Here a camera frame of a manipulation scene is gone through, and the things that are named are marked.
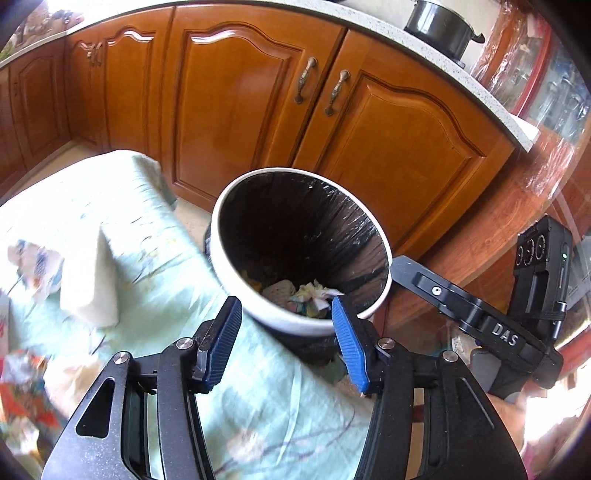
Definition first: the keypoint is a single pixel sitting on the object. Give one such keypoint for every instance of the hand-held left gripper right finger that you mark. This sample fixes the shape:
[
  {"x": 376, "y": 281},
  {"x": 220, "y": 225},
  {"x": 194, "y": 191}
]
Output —
[{"x": 348, "y": 346}]

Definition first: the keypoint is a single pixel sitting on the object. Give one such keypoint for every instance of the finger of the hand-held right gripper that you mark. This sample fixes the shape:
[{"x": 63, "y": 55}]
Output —
[{"x": 425, "y": 286}]

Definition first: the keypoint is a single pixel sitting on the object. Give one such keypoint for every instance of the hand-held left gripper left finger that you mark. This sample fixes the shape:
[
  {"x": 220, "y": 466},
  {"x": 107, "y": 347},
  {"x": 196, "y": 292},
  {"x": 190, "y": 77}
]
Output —
[{"x": 224, "y": 344}]

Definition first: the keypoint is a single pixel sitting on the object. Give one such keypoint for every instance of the white round trash bin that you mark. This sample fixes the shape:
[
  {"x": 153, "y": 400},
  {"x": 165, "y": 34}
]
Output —
[{"x": 268, "y": 318}]

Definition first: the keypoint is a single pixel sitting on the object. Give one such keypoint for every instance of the crumpled white yellow tissue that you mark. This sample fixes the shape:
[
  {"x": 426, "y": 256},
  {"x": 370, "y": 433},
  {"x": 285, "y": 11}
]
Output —
[{"x": 318, "y": 293}]

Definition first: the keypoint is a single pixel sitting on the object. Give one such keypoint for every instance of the beige sponge cloth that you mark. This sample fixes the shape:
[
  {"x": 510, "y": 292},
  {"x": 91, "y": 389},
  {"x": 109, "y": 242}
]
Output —
[{"x": 279, "y": 291}]

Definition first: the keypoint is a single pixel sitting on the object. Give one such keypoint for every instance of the light green floral tablecloth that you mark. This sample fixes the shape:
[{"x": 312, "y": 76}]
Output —
[{"x": 161, "y": 258}]

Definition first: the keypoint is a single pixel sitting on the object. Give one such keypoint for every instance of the wooden cabinet side panel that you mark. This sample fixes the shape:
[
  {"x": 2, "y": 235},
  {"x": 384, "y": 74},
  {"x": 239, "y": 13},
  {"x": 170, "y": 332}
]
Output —
[{"x": 498, "y": 207}]

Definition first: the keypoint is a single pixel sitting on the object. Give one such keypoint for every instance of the black plastic bin liner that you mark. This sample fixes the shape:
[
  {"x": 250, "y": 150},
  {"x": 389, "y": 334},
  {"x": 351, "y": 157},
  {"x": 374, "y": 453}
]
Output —
[{"x": 300, "y": 230}]

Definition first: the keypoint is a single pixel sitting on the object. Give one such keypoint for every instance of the wooden cabinet door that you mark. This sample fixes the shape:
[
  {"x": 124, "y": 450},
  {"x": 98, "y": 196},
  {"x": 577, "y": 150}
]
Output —
[
  {"x": 244, "y": 106},
  {"x": 124, "y": 87},
  {"x": 401, "y": 152},
  {"x": 39, "y": 97}
]

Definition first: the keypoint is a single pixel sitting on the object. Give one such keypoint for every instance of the folded white paper napkin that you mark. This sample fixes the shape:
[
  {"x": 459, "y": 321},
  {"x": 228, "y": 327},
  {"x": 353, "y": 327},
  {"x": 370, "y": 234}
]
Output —
[{"x": 92, "y": 281}]

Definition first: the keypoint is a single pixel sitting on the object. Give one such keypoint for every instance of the crumpled white blue wrapper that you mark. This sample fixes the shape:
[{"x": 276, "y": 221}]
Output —
[{"x": 37, "y": 267}]

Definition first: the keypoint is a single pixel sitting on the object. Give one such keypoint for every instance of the wooden kitchen cabinets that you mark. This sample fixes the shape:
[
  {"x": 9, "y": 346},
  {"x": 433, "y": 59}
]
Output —
[{"x": 461, "y": 83}]

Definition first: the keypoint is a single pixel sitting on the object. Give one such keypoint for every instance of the crumpled red colourful wrapper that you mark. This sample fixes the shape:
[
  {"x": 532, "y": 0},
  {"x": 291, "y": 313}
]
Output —
[{"x": 23, "y": 397}]

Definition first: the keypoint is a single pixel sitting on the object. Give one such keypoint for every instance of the glass display cabinet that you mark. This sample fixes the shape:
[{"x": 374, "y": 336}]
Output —
[{"x": 549, "y": 78}]

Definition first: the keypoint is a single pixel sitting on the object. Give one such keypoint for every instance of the black cooking pot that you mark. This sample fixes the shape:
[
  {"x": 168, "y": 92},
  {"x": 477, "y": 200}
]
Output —
[{"x": 438, "y": 25}]

